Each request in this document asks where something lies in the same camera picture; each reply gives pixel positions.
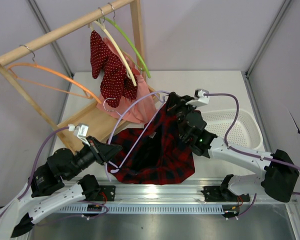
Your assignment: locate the wooden clothes rack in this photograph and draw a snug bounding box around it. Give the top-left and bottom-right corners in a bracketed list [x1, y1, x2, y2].
[0, 0, 161, 153]

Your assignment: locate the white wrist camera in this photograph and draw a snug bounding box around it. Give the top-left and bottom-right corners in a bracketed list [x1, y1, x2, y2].
[186, 88, 210, 108]
[67, 123, 90, 146]

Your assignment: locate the red polka dot skirt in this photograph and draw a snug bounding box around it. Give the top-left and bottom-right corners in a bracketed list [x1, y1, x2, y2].
[90, 30, 138, 108]

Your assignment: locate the red plaid skirt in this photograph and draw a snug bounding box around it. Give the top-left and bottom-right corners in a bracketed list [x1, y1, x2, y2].
[107, 105, 195, 185]

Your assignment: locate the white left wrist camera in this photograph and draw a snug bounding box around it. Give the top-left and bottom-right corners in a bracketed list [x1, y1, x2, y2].
[67, 123, 90, 146]

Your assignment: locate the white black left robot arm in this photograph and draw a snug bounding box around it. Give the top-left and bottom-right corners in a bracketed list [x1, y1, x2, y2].
[0, 136, 122, 240]

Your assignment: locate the white slotted cable duct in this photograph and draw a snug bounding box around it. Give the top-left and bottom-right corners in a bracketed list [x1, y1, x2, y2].
[56, 203, 225, 215]

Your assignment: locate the white perforated plastic basket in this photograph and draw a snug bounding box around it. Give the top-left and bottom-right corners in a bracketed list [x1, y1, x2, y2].
[202, 109, 263, 150]

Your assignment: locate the orange plastic hanger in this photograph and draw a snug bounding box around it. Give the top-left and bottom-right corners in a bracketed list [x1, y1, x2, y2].
[7, 62, 102, 104]

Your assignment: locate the cream plastic hanger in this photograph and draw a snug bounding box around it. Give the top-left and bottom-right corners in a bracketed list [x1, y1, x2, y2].
[88, 20, 137, 87]

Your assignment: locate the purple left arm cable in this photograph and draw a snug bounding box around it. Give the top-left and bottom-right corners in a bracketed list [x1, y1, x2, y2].
[0, 126, 71, 226]

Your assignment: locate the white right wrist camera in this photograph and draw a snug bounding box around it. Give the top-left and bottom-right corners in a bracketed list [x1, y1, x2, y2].
[186, 88, 210, 108]

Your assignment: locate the pink skirt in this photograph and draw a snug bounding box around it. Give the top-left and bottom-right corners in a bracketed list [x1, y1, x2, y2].
[96, 51, 157, 124]

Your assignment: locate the aluminium frame post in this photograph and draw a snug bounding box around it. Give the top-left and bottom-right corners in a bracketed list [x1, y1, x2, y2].
[244, 0, 295, 78]

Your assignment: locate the green plastic hanger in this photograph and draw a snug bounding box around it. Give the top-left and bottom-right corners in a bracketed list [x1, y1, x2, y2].
[105, 17, 151, 78]

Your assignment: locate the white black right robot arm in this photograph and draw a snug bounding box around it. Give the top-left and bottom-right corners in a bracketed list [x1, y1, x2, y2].
[166, 89, 300, 203]

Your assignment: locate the purple plastic hanger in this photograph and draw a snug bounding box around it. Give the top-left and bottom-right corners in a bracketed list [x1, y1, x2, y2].
[102, 90, 171, 182]

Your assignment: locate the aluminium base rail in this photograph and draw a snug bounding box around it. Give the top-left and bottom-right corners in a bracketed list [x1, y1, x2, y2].
[47, 177, 298, 206]

